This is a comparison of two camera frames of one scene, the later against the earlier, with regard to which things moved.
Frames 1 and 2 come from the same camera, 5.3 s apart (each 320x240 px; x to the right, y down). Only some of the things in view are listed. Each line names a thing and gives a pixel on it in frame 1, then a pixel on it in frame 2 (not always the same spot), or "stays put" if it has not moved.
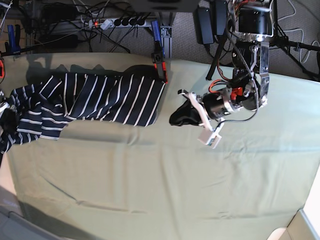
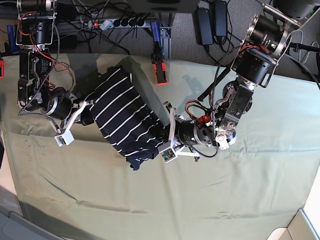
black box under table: x=168 y=6 stays put
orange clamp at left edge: x=2 y=69 stays put
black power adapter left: x=204 y=26 stays put
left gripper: x=5 y=108 → x=80 y=109
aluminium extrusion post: x=166 y=36 stays put
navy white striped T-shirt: x=131 y=96 → x=125 y=121
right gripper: x=186 y=112 → x=175 y=121
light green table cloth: x=103 y=180 stays put
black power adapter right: x=220 y=16 stays put
